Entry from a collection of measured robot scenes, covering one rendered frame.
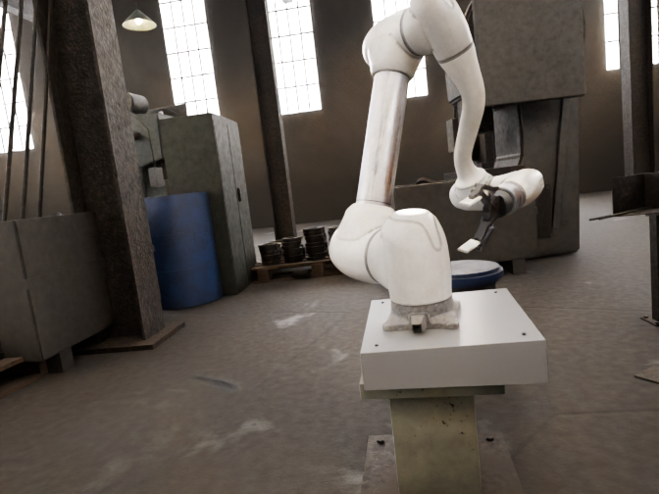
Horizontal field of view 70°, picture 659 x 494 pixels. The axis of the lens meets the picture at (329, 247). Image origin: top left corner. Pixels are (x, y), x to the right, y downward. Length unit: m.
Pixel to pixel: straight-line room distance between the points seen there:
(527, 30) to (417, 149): 7.42
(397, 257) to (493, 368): 0.32
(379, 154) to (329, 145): 9.97
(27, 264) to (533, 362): 2.32
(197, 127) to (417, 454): 3.27
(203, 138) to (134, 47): 9.09
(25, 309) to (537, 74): 3.64
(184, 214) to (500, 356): 3.04
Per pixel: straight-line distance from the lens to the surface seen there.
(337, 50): 11.62
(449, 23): 1.34
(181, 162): 4.08
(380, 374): 1.08
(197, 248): 3.82
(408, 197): 3.52
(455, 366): 1.07
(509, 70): 3.98
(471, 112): 1.44
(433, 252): 1.13
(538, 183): 1.58
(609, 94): 12.39
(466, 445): 1.27
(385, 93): 1.38
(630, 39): 8.61
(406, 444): 1.26
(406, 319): 1.17
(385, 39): 1.41
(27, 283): 2.72
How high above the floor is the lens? 0.81
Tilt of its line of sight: 7 degrees down
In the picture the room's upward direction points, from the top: 7 degrees counter-clockwise
